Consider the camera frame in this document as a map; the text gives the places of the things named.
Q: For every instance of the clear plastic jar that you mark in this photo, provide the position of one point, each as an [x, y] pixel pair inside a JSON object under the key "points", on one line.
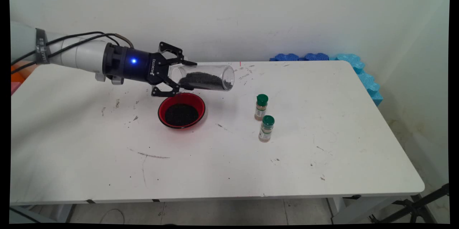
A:
{"points": [[215, 70]]}

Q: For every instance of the light blue foam mat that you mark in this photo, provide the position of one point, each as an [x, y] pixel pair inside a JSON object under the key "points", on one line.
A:
{"points": [[367, 82]]}

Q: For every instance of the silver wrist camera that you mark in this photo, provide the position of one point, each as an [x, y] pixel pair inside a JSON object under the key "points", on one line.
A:
{"points": [[116, 79]]}

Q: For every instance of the orange foam mat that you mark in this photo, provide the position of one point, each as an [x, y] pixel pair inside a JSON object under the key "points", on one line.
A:
{"points": [[16, 75]]}

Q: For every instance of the pink foam mat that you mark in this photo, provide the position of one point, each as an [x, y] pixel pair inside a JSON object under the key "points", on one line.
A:
{"points": [[15, 87]]}

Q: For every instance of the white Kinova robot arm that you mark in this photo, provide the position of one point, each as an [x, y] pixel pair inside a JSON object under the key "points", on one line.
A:
{"points": [[82, 57]]}

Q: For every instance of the white table leg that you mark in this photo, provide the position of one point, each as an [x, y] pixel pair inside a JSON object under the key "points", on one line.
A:
{"points": [[358, 209], [64, 213]]}

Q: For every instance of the dark blue foam mat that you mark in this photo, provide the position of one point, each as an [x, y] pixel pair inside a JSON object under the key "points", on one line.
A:
{"points": [[285, 57], [316, 56]]}

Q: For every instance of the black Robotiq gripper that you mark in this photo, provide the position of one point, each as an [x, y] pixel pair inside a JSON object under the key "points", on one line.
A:
{"points": [[140, 66]]}

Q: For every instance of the black seeds heap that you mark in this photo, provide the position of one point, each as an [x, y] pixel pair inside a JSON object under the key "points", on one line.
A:
{"points": [[181, 114], [204, 80]]}

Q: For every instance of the red plastic bowl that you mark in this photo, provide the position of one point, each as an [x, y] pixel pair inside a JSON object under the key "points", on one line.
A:
{"points": [[162, 112]]}

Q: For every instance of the green-capped spice bottle pepper picture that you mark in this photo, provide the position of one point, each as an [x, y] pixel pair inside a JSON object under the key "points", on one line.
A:
{"points": [[267, 121]]}

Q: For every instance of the green-capped spice bottle text label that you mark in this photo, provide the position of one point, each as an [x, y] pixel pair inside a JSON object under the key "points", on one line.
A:
{"points": [[261, 100]]}

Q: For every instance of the black tripod stand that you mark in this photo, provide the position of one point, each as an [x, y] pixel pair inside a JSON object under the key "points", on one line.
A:
{"points": [[412, 207]]}

